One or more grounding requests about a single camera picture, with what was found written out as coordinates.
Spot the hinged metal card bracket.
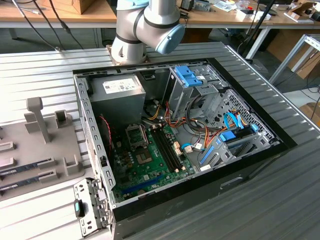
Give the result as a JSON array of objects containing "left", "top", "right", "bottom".
[{"left": 72, "top": 176, "right": 115, "bottom": 239}]

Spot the metal disk bay cage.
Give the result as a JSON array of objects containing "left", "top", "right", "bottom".
[{"left": 165, "top": 64, "right": 230, "bottom": 124}]

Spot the tan cardboard box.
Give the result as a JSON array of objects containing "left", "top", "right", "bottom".
[{"left": 39, "top": 0, "right": 96, "bottom": 15}]

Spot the small blue carrier handle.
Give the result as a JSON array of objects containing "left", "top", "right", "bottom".
[{"left": 218, "top": 131, "right": 238, "bottom": 144}]

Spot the red black twisted wire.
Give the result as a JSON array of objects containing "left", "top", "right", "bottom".
[{"left": 98, "top": 114, "right": 114, "bottom": 152}]

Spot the large blue disk carrier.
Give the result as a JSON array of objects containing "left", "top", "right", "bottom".
[{"left": 174, "top": 65, "right": 209, "bottom": 88}]

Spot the grey power supply unit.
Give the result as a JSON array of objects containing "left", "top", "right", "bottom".
[{"left": 88, "top": 73, "right": 147, "bottom": 126}]

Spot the small brown cardboard box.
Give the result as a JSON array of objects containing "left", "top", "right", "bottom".
[{"left": 298, "top": 101, "right": 320, "bottom": 122}]

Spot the blue plastic rail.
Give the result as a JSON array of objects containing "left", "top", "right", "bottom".
[{"left": 199, "top": 144, "right": 216, "bottom": 166}]

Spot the black RAM slot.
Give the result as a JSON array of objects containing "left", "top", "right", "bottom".
[
  {"left": 157, "top": 126, "right": 183, "bottom": 171},
  {"left": 151, "top": 127, "right": 177, "bottom": 173}
]

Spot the black tripod pole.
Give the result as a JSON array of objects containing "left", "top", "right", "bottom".
[{"left": 243, "top": 0, "right": 277, "bottom": 60}]

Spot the light blue data wire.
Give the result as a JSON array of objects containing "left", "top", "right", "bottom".
[{"left": 223, "top": 111, "right": 248, "bottom": 131}]

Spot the black case fan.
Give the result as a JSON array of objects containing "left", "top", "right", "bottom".
[{"left": 98, "top": 113, "right": 116, "bottom": 152}]

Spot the blue expansion slot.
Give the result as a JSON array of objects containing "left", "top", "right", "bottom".
[{"left": 121, "top": 174, "right": 165, "bottom": 196}]

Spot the grey parts rack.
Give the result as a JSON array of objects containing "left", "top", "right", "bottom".
[{"left": 0, "top": 96, "right": 87, "bottom": 202}]

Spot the perforated metal drive cage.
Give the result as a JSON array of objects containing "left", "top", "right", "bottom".
[{"left": 199, "top": 88, "right": 281, "bottom": 173}]

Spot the small open cardboard box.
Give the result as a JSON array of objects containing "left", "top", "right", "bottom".
[{"left": 287, "top": 1, "right": 315, "bottom": 22}]

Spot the green motherboard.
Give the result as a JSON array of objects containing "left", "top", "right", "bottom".
[{"left": 109, "top": 122, "right": 199, "bottom": 202}]

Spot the small white box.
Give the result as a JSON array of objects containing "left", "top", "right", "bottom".
[{"left": 236, "top": 9, "right": 272, "bottom": 21}]

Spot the thin metal locking lever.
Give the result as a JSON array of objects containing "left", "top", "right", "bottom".
[{"left": 140, "top": 123, "right": 151, "bottom": 149}]

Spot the white plug with blue wire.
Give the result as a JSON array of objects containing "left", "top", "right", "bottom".
[{"left": 181, "top": 142, "right": 203, "bottom": 154}]

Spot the orange yellow wire bundle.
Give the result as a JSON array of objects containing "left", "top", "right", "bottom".
[{"left": 147, "top": 99, "right": 219, "bottom": 151}]

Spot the black latch with blue tab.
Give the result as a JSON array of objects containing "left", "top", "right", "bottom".
[{"left": 73, "top": 199, "right": 86, "bottom": 218}]

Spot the RAM stick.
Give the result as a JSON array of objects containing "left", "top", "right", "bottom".
[
  {"left": 0, "top": 174, "right": 42, "bottom": 192},
  {"left": 0, "top": 159, "right": 41, "bottom": 176}
]

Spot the large brown cardboard box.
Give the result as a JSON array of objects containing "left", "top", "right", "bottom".
[{"left": 265, "top": 29, "right": 320, "bottom": 80}]

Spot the black open PC case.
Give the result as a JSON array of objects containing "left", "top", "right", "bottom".
[{"left": 72, "top": 57, "right": 298, "bottom": 240}]

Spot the aluminium profile frame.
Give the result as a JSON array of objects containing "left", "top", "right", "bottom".
[{"left": 268, "top": 33, "right": 320, "bottom": 86}]

